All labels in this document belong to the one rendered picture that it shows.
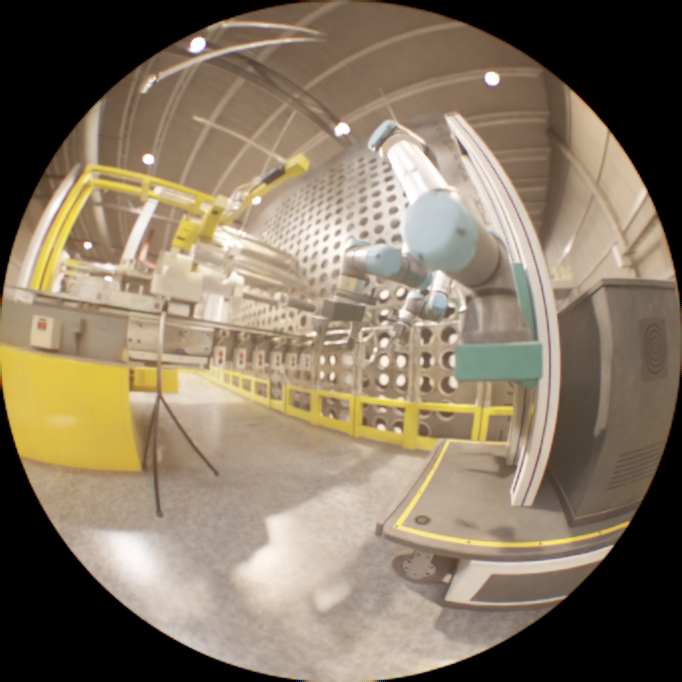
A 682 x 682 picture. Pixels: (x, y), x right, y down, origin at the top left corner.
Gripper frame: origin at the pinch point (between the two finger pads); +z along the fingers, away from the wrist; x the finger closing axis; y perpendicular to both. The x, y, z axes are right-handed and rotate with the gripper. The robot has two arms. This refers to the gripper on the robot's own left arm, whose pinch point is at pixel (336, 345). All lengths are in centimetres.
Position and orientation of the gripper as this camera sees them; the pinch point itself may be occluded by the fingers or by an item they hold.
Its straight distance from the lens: 61.8
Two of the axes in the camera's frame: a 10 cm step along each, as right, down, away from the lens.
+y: -6.7, -3.5, 6.6
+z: -2.2, 9.4, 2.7
